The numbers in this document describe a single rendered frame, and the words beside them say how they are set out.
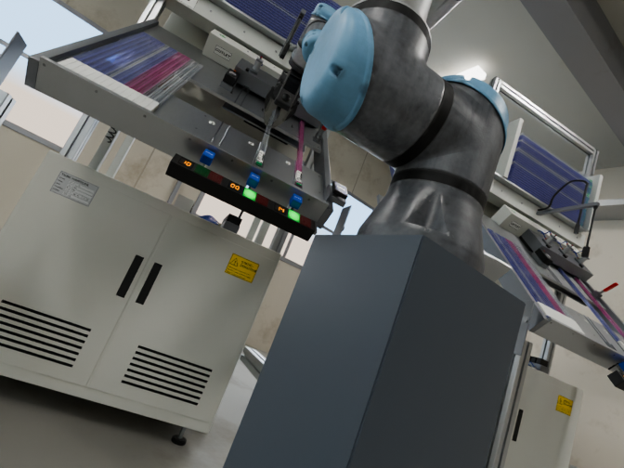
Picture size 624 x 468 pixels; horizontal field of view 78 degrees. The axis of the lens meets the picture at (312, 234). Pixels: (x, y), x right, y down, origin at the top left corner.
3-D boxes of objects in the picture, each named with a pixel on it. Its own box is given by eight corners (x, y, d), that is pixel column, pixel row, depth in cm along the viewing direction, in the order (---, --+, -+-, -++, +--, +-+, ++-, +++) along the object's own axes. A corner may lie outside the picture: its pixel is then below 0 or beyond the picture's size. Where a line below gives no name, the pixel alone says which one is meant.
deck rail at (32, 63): (33, 89, 78) (39, 60, 75) (23, 84, 77) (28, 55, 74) (153, 38, 136) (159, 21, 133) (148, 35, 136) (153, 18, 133)
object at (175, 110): (318, 215, 96) (326, 206, 95) (39, 76, 78) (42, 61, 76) (318, 181, 112) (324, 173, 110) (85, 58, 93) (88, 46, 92)
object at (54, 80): (314, 226, 96) (329, 204, 93) (33, 89, 78) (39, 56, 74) (314, 223, 98) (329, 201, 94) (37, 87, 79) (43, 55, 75)
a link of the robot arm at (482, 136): (511, 208, 44) (538, 110, 47) (425, 150, 40) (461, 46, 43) (437, 218, 55) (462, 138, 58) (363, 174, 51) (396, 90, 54)
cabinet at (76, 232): (199, 456, 107) (282, 253, 121) (-91, 380, 88) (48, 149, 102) (188, 390, 168) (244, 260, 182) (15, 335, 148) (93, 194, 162)
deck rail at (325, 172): (320, 229, 97) (333, 211, 94) (314, 226, 97) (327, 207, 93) (318, 132, 156) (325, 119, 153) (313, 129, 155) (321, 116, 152)
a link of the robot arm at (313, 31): (353, 57, 88) (352, 40, 96) (312, 27, 84) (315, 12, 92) (332, 84, 93) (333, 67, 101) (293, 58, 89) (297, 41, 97)
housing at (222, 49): (312, 135, 152) (331, 104, 145) (195, 69, 138) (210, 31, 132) (312, 128, 159) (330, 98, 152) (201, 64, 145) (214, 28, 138)
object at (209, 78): (314, 162, 128) (321, 150, 125) (114, 55, 109) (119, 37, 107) (314, 129, 155) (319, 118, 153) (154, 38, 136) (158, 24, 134)
